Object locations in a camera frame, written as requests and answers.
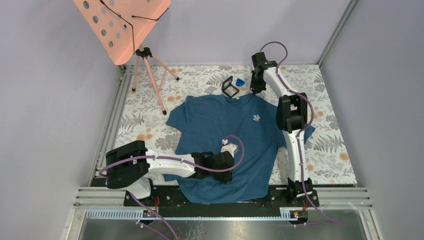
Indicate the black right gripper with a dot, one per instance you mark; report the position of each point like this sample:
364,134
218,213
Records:
256,89

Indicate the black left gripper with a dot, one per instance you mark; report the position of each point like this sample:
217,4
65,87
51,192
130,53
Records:
225,179

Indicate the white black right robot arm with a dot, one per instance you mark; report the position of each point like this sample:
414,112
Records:
291,118

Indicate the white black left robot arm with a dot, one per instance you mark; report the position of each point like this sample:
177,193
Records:
127,166

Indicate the small blue brooch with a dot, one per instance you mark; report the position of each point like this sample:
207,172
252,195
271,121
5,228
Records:
239,82

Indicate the black square brooch box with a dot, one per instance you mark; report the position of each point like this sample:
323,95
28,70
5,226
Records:
228,89

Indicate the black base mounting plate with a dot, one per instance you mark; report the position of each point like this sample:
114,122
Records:
170,198

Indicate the floral patterned table mat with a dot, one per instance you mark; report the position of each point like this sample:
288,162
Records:
137,114

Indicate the pink music stand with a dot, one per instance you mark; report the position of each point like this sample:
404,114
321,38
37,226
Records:
121,26

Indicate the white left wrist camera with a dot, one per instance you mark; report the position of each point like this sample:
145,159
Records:
231,148

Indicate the white slotted cable duct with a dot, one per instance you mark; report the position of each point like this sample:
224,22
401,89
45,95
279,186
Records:
144,214

